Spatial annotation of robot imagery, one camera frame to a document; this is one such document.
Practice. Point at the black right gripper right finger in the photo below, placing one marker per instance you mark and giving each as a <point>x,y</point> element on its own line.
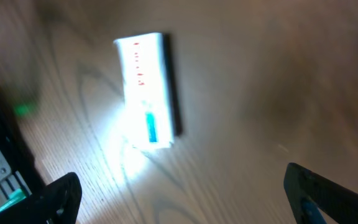
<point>310,194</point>

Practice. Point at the white Panadol medicine box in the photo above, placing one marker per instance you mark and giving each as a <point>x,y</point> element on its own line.
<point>149,94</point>

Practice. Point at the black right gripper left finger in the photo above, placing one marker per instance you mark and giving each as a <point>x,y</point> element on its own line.
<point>58,202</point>

